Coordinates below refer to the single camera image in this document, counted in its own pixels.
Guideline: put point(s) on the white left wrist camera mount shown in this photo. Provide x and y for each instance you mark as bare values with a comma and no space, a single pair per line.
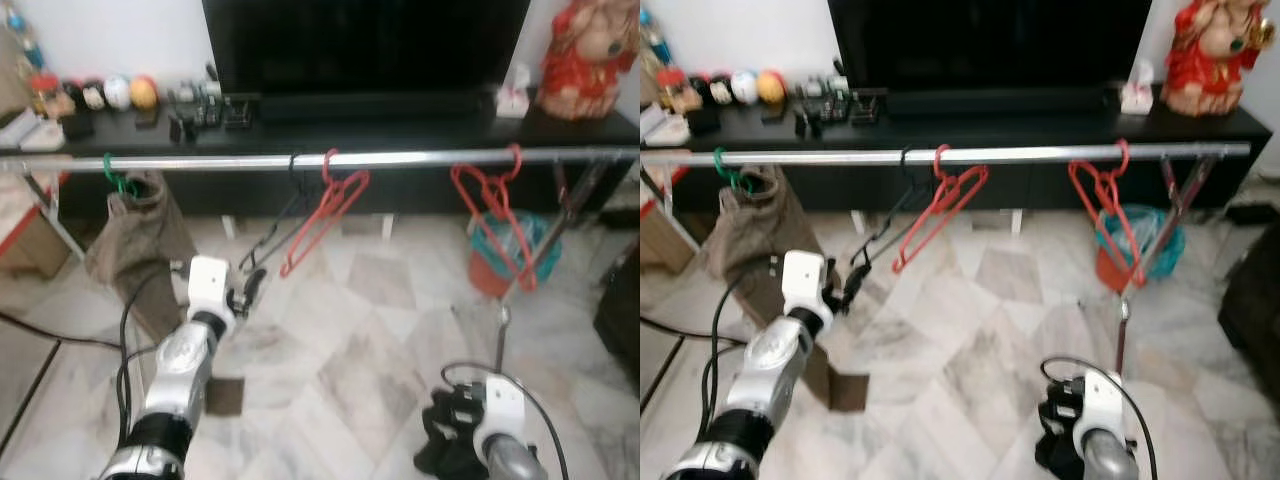
803,278
208,282

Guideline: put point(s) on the black and white figurine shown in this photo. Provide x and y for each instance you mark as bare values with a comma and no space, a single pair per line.
93,96
720,90

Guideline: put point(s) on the teal plastic bin liner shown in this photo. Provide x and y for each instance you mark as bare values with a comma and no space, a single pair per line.
545,245
1168,240

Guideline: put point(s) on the white egg figurine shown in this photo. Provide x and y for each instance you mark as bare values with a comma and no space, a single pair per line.
745,87
117,93

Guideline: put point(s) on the green clothes hanger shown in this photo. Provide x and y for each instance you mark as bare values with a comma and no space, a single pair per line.
722,170
110,175

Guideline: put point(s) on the black soundbar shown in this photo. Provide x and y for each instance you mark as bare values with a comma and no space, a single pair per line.
1005,102
380,107

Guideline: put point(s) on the black TV console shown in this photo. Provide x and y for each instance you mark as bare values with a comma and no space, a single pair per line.
400,135
1000,130

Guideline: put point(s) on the red laughing Buddha statue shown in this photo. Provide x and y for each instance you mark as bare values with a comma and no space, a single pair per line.
590,60
1210,60

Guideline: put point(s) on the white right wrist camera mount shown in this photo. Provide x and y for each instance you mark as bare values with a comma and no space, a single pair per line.
500,410
1100,405

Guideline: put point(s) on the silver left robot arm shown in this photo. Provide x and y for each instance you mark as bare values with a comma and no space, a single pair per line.
775,365
185,370

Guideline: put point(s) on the red plastic clothes hanger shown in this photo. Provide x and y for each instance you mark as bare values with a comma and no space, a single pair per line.
325,215
1110,200
940,210
495,205

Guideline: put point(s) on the silver metal clothes rack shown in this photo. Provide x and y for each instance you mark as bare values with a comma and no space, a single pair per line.
400,158
1000,154

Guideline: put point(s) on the red lid figurine jar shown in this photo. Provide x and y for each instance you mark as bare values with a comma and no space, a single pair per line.
678,90
45,95

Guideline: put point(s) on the black clothes hanger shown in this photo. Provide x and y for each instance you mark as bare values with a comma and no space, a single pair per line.
890,225
280,225

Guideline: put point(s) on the small white pink box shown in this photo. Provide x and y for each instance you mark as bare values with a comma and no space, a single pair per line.
1138,95
513,100

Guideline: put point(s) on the dark brown sofa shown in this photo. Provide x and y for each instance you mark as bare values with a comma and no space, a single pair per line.
620,310
1250,310

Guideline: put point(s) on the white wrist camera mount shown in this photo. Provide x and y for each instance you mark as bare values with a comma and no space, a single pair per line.
208,282
500,410
1100,405
803,278

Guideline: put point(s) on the black flat television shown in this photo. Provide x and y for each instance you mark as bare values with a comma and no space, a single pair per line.
990,42
370,45

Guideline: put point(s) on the yellow orange egg figurine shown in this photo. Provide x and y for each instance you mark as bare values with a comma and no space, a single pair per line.
771,88
144,93

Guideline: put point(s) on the orange waste bin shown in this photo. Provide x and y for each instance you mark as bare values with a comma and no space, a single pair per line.
1112,272
488,278

